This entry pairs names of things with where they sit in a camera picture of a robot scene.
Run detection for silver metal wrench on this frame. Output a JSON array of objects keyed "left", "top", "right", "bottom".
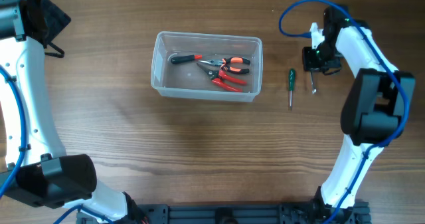
[{"left": 309, "top": 70, "right": 317, "bottom": 94}]

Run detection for orange black needle-nose pliers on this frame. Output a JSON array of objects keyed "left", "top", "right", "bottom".
[{"left": 200, "top": 57, "right": 251, "bottom": 74}]

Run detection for red handled cutting pliers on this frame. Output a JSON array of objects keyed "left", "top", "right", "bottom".
[{"left": 197, "top": 63, "right": 247, "bottom": 92}]

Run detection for black red screwdriver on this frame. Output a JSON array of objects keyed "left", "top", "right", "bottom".
[{"left": 170, "top": 55, "right": 210, "bottom": 64}]

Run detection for clear plastic container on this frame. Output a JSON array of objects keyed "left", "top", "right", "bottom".
[{"left": 151, "top": 31, "right": 263, "bottom": 102}]

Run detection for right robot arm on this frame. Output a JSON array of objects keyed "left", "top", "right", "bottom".
[{"left": 303, "top": 5, "right": 415, "bottom": 223}]

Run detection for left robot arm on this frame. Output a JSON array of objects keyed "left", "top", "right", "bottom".
[{"left": 1, "top": 0, "right": 149, "bottom": 223}]

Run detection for green handled screwdriver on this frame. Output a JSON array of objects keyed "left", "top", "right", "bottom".
[{"left": 288, "top": 68, "right": 296, "bottom": 110}]

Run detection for right blue cable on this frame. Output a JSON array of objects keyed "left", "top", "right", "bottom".
[{"left": 278, "top": 0, "right": 411, "bottom": 224}]

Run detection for blue cable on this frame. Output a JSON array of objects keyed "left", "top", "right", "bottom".
[
  {"left": 278, "top": 0, "right": 411, "bottom": 224},
  {"left": 0, "top": 64, "right": 116, "bottom": 224}
]

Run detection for left blue cable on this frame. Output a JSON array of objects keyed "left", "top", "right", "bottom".
[{"left": 0, "top": 64, "right": 116, "bottom": 224}]

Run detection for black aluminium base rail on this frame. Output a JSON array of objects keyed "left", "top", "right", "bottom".
[{"left": 75, "top": 202, "right": 371, "bottom": 224}]

